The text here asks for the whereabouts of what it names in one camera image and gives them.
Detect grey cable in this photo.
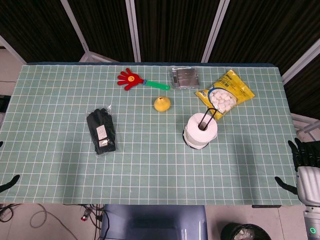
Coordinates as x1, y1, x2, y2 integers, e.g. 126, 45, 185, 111
29, 203, 79, 240

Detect red hand clapper toy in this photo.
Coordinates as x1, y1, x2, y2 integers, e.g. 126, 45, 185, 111
116, 67, 171, 92

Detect black trash bin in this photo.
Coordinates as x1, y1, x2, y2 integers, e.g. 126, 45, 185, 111
220, 222, 272, 240

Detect metal partition foot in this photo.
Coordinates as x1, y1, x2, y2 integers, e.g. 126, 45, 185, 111
290, 113, 320, 141

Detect yellow pear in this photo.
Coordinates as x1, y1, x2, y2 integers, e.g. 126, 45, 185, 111
153, 96, 173, 113

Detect black table control panel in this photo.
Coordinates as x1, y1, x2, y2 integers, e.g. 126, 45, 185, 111
251, 204, 282, 209

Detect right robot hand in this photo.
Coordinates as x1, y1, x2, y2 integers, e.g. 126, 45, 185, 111
274, 137, 320, 207

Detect black cable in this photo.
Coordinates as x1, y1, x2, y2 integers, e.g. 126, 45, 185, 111
0, 203, 24, 223

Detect black gloves in plastic bag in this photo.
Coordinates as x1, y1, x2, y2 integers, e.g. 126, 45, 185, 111
86, 104, 119, 156

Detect white partition post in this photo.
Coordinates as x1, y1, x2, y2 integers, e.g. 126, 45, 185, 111
59, 0, 90, 53
281, 37, 320, 85
200, 0, 230, 63
125, 0, 142, 63
0, 34, 27, 65

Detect red power plug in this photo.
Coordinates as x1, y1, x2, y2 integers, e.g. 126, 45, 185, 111
80, 208, 92, 222

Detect clear plastic box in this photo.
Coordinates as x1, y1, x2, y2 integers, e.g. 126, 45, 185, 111
170, 66, 201, 90

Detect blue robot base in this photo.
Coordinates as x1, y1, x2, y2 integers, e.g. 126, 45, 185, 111
99, 204, 209, 240

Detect yellow marshmallow bag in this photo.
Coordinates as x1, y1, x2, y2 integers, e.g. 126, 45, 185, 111
195, 69, 256, 122

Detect white toilet paper roll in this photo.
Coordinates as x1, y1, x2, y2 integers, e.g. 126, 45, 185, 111
183, 112, 218, 150

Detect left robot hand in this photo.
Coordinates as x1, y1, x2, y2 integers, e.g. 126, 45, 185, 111
0, 141, 21, 194

